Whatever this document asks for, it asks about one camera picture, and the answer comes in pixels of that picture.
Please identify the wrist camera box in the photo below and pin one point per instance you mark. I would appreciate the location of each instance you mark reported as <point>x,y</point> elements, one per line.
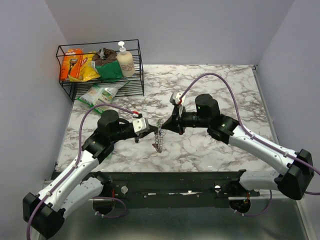
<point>140,124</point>
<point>177,99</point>

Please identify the green and brown bag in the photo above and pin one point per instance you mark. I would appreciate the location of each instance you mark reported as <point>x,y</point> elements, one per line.
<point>107,65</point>

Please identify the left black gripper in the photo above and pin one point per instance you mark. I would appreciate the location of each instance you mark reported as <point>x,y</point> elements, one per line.
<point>152,129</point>

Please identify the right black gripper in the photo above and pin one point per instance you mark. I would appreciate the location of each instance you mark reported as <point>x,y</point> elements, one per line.
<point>175,122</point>

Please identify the key with blue tag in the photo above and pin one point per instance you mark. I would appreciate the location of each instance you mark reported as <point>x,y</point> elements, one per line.
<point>162,133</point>

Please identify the metal disc with keyrings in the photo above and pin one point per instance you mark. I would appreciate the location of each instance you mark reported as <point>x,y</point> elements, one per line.
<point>158,140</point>

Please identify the yellow chips bag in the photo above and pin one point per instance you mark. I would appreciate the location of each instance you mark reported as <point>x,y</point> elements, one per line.
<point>87,70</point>

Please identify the green white snack bag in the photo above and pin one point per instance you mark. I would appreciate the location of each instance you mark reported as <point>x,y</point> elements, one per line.
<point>99,98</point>

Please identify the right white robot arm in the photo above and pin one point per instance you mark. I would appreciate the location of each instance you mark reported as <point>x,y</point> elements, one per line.
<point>292,170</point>

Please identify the black wire basket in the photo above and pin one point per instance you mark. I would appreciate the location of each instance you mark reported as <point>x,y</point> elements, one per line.
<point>135,84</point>

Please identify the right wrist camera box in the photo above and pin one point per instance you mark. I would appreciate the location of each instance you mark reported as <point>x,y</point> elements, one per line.
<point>177,99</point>

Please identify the beige pump soap bottle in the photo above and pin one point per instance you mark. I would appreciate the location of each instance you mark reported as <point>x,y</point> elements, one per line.
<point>125,60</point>

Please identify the orange razor package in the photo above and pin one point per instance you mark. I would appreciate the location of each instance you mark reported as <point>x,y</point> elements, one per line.
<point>71,63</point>

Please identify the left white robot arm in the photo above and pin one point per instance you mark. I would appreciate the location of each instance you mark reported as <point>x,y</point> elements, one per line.
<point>110,129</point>

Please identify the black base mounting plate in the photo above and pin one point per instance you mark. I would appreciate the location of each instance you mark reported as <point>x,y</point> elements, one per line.
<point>140,190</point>

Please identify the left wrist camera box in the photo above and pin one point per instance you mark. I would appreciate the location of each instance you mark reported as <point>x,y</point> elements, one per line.
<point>140,124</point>

